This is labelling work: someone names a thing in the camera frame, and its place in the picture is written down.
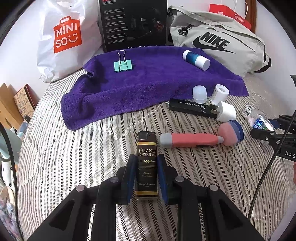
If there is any wooden headboard piece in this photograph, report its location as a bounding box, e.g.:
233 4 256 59
1 83 23 129

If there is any translucent white cap adapter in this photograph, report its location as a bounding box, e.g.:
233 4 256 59
192 85 207 104

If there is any blue white cylinder bottle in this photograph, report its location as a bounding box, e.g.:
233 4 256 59
182 50 210 71

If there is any black headset box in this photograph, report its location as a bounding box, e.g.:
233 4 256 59
99 0 168 52

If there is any striped quilt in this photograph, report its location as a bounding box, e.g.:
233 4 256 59
17 68 295 241

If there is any white charger adapter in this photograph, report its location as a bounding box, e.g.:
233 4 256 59
216 101 237 123

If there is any clear sanitizer bottle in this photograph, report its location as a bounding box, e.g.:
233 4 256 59
241 104 275 132

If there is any purple towel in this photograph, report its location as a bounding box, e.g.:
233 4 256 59
61 46 248 131

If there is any right hand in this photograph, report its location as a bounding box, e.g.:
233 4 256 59
293 162 296 185

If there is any white tape roll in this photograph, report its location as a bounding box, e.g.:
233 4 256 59
210 84 229 105

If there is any teal binder clip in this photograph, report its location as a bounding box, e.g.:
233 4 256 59
113 50 132 72

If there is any pink grey tube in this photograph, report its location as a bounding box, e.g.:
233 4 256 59
159 133 224 148

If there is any mint green kettle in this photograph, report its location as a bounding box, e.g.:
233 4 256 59
0 128 22 164

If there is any grey Nike bag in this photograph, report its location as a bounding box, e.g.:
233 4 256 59
168 6 271 77

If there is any pink blue sponge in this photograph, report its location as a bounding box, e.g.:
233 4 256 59
218 120 244 146

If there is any white Miniso plastic bag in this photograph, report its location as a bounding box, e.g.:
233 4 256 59
37 1 102 83

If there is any red paper bag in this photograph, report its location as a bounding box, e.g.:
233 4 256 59
209 1 251 30

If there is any black Horizon stick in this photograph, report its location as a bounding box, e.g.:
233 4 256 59
169 98 219 119

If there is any Grand Reserve black box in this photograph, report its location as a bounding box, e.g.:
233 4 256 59
134 132 158 200

